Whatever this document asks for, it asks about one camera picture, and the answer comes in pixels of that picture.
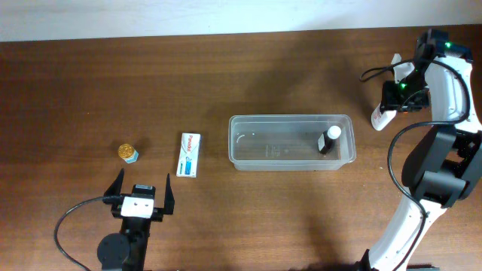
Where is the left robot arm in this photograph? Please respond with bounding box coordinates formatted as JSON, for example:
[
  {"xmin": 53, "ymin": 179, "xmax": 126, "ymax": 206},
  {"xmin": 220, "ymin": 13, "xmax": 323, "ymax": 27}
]
[{"xmin": 97, "ymin": 169, "xmax": 175, "ymax": 271}]

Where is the white spray bottle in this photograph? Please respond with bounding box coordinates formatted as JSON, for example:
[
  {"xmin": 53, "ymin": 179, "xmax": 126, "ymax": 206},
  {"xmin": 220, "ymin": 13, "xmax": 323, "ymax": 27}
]
[{"xmin": 371, "ymin": 104, "xmax": 397, "ymax": 131}]

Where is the white Panadol box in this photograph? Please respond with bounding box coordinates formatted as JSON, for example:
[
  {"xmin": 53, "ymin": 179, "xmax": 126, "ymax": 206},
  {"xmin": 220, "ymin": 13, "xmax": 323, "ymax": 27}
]
[{"xmin": 176, "ymin": 132, "xmax": 202, "ymax": 178}]

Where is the clear plastic container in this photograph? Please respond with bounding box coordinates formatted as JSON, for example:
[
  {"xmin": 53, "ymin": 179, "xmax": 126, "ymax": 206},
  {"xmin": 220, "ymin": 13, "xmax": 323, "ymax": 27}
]
[{"xmin": 228, "ymin": 114, "xmax": 356, "ymax": 171}]

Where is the small jar gold lid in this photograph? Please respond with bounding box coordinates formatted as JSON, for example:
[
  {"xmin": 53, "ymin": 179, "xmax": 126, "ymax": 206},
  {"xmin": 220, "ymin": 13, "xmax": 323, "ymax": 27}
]
[{"xmin": 117, "ymin": 144, "xmax": 139, "ymax": 163}]

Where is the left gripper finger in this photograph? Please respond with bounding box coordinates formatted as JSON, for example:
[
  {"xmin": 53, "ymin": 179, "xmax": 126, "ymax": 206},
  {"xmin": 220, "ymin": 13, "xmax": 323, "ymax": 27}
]
[
  {"xmin": 163, "ymin": 174, "xmax": 175, "ymax": 215},
  {"xmin": 102, "ymin": 168, "xmax": 124, "ymax": 204}
]

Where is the dark bottle white cap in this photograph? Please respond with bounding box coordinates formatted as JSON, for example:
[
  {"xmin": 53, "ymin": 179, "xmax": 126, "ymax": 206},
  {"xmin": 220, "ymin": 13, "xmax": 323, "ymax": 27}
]
[{"xmin": 318, "ymin": 126, "xmax": 341, "ymax": 155}]

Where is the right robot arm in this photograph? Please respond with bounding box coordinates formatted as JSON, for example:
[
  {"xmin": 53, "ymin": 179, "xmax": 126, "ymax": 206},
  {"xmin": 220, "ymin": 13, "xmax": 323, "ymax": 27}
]
[{"xmin": 354, "ymin": 29, "xmax": 481, "ymax": 270}]

